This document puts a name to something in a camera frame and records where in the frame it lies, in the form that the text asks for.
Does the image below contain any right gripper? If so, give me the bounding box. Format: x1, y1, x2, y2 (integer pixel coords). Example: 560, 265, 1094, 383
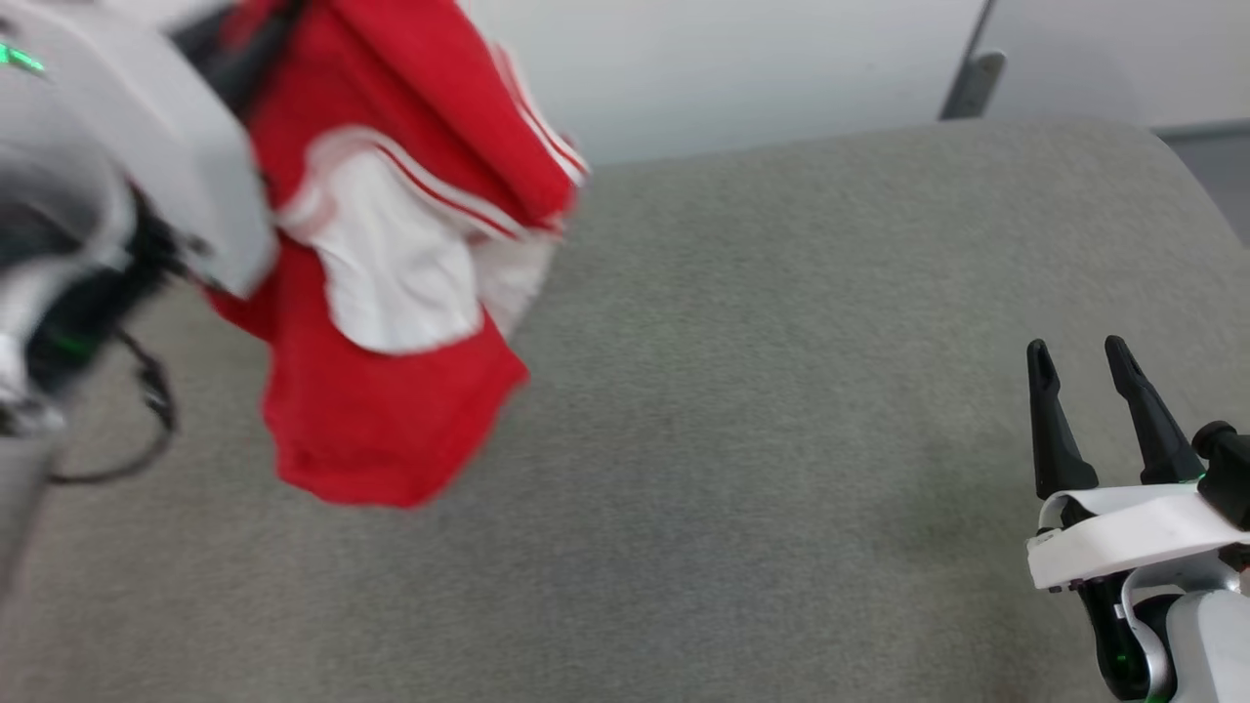
1025, 335, 1250, 700

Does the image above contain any grey fabric sofa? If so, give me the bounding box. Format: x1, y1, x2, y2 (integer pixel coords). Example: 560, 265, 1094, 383
0, 117, 1250, 703

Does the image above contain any red and white garment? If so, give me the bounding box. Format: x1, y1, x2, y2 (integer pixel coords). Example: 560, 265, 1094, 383
203, 0, 592, 510

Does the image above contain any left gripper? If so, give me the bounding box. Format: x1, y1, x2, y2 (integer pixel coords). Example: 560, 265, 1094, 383
0, 0, 299, 300

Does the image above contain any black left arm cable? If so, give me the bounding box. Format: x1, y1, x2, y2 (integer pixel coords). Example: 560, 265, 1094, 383
47, 330, 180, 487

